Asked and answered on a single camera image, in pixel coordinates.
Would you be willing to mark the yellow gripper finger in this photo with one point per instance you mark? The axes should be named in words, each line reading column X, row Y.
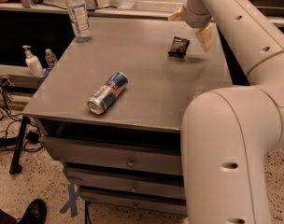
column 204, row 37
column 176, row 16

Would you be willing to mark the bottom grey drawer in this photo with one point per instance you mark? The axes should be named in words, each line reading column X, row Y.
column 135, row 202

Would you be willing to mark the grey drawer cabinet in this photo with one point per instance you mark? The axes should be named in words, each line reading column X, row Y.
column 149, row 111

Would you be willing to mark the top grey drawer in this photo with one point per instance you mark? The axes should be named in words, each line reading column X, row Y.
column 144, row 159

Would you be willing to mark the white pump dispenser bottle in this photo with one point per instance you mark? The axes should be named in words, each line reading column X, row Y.
column 32, row 62

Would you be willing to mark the clear plastic water bottle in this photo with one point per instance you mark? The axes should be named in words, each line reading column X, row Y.
column 79, row 19

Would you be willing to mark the black stand leg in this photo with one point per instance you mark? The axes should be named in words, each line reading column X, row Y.
column 15, row 168

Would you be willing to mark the black shoe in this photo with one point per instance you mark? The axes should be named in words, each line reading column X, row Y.
column 35, row 213

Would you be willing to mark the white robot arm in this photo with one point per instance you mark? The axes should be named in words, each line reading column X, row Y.
column 226, row 133

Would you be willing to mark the small clear bottle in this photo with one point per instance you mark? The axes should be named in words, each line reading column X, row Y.
column 50, row 58

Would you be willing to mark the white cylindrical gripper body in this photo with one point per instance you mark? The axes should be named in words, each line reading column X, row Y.
column 193, row 17

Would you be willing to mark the middle grey drawer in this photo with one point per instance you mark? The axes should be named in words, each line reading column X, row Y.
column 147, row 185

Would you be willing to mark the grey drawer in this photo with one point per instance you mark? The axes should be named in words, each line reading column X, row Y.
column 147, row 185
column 144, row 159
column 135, row 202

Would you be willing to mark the blue silver energy drink can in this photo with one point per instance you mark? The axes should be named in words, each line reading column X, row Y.
column 108, row 93

